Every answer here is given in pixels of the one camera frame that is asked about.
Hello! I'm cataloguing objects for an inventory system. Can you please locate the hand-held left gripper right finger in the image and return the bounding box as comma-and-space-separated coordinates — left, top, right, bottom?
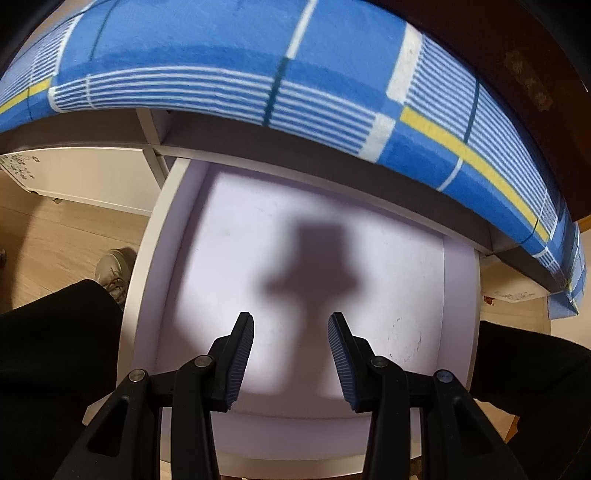
328, 311, 532, 480

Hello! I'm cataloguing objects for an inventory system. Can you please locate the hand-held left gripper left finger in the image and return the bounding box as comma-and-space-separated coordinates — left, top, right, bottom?
51, 311, 256, 480

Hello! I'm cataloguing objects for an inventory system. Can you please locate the white drawer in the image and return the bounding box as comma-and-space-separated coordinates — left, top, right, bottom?
117, 157, 483, 476

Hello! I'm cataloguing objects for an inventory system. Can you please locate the person's beige shoe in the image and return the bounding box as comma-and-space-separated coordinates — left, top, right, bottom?
95, 248, 137, 310

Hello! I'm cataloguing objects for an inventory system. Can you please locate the white floral cabinet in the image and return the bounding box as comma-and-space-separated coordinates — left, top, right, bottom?
0, 148, 162, 217
480, 258, 552, 308

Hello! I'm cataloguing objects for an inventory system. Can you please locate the person's left leg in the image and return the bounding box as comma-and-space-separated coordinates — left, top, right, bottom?
0, 279, 160, 480

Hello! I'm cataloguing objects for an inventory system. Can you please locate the blue plaid tablecloth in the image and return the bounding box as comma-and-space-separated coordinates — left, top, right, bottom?
0, 0, 591, 319

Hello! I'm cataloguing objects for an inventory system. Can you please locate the grey table frame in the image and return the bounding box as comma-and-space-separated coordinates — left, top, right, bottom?
0, 104, 568, 294

